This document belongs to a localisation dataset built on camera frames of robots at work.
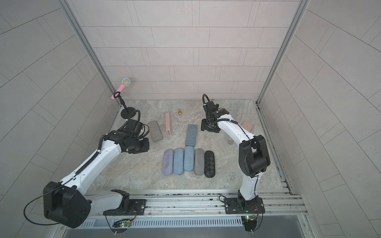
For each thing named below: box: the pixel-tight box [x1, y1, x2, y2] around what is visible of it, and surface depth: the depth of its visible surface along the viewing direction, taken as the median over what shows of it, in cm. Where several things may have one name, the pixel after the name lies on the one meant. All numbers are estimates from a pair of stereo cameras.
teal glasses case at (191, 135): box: [185, 124, 198, 148], surface depth 97 cm
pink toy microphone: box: [111, 77, 131, 100], surface depth 95 cm
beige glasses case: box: [193, 148, 205, 177], surface depth 85 cm
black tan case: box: [204, 150, 216, 179], surface depth 84 cm
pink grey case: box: [165, 112, 172, 136], surface depth 98 cm
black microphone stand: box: [113, 91, 136, 119], surface depth 110 cm
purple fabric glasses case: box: [162, 148, 174, 176], surface depth 84 cm
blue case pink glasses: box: [183, 145, 195, 172], surface depth 86 cm
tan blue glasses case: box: [173, 147, 185, 176], surface depth 85 cm
